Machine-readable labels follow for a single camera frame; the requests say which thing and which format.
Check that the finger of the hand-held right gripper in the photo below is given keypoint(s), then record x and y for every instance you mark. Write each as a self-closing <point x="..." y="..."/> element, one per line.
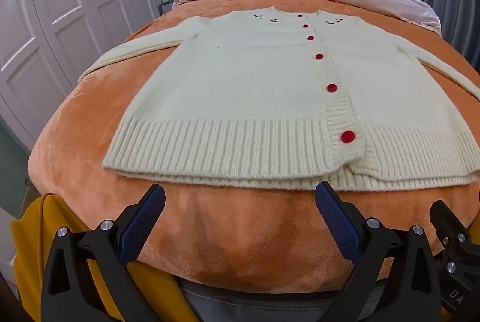
<point x="448" y="230"/>

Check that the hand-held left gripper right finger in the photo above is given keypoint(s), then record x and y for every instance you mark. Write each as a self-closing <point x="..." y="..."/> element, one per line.
<point x="335" y="218"/>

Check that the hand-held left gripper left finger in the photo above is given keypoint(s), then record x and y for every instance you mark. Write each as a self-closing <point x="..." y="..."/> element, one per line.
<point x="144" y="217"/>

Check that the cream knit cardigan red buttons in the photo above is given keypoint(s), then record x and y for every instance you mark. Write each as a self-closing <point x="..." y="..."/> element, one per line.
<point x="243" y="89"/>

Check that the orange plush blanket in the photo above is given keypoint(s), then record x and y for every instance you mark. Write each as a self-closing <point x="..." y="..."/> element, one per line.
<point x="232" y="228"/>

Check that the grey bed base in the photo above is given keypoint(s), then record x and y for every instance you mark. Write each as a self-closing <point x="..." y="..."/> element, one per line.
<point x="262" y="307"/>

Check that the yellow cloth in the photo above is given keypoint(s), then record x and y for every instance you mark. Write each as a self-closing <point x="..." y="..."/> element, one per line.
<point x="30" y="254"/>

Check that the dark nightstand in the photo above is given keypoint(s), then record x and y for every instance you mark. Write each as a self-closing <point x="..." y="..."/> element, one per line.
<point x="165" y="7"/>

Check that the white wardrobe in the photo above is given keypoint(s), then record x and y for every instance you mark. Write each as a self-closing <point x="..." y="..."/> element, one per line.
<point x="75" y="6"/>

